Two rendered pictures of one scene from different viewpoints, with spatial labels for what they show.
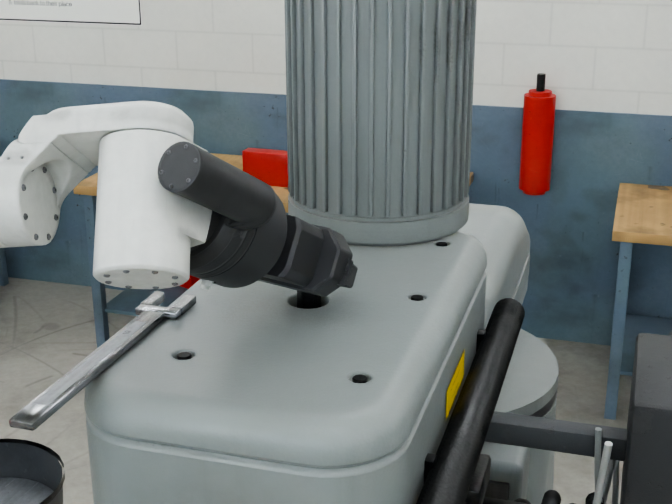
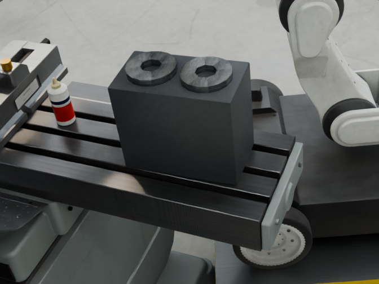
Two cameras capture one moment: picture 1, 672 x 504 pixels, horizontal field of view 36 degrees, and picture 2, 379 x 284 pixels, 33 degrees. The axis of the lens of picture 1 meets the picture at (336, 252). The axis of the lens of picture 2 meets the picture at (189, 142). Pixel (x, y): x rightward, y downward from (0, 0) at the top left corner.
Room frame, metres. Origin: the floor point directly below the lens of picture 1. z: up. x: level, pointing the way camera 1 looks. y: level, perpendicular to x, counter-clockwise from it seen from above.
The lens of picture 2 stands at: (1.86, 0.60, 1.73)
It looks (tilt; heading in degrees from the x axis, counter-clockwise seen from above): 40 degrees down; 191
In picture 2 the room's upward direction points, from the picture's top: 8 degrees counter-clockwise
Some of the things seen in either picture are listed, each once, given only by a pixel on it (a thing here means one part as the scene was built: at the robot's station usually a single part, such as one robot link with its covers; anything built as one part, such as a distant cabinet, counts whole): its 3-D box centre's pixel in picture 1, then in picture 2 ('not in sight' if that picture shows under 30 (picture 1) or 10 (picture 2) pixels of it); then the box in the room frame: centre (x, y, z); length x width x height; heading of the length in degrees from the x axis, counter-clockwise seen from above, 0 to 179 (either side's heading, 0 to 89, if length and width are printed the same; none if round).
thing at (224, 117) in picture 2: not in sight; (184, 114); (0.97, 0.43, 1.03); 0.22 x 0.12 x 0.20; 76
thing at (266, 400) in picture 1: (314, 372); not in sight; (0.87, 0.02, 1.81); 0.47 x 0.26 x 0.16; 163
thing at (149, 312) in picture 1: (108, 352); not in sight; (0.74, 0.18, 1.89); 0.24 x 0.04 x 0.01; 162
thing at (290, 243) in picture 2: not in sight; (271, 237); (0.81, 0.57, 0.50); 0.20 x 0.05 x 0.20; 96
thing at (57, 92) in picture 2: not in sight; (60, 99); (0.86, 0.15, 0.99); 0.04 x 0.04 x 0.11
